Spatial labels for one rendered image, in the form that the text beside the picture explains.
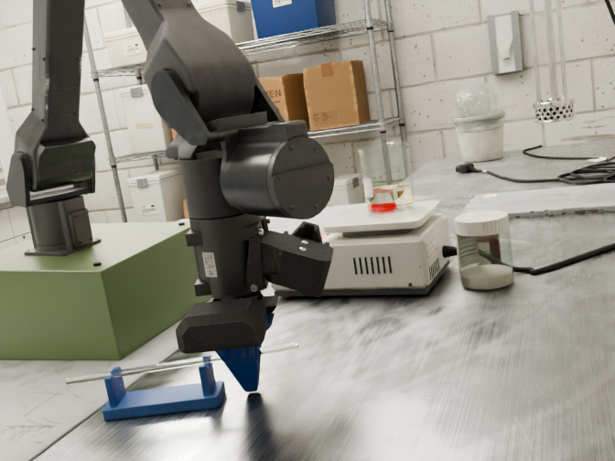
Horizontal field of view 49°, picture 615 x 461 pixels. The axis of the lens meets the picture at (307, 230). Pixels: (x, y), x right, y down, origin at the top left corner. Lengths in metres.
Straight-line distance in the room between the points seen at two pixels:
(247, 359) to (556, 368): 0.25
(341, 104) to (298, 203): 2.56
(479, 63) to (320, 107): 0.76
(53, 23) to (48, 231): 0.24
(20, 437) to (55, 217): 0.29
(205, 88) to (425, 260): 0.36
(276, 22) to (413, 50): 0.65
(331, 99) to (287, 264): 2.52
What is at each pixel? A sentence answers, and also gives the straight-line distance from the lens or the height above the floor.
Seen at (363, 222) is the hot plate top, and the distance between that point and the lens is 0.78.
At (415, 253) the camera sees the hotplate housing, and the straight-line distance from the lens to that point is 0.75.
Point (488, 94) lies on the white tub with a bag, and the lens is 1.89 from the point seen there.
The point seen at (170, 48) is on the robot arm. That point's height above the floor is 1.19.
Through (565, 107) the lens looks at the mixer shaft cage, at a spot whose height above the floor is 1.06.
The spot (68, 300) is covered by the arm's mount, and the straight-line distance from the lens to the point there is 0.75.
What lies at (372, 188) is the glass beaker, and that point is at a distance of 0.79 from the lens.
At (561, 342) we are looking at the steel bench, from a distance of 0.63.
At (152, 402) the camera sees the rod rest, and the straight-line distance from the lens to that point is 0.59.
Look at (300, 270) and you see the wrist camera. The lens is 0.52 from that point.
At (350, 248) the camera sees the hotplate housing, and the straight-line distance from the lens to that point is 0.78.
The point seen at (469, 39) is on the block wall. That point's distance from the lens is 3.25.
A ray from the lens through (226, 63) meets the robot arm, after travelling 0.52.
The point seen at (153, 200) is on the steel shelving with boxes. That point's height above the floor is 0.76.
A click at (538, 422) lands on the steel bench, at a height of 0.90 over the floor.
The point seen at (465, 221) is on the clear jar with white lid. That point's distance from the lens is 0.75.
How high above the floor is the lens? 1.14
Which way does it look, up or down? 11 degrees down
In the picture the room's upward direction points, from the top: 9 degrees counter-clockwise
